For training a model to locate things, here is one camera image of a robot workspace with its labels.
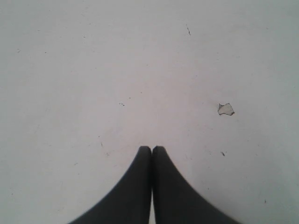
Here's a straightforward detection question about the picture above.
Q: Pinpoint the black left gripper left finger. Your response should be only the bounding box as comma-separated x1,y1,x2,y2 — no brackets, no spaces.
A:
72,146,152,224

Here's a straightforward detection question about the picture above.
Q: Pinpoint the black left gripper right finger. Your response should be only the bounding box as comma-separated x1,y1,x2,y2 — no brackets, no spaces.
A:
152,146,238,224

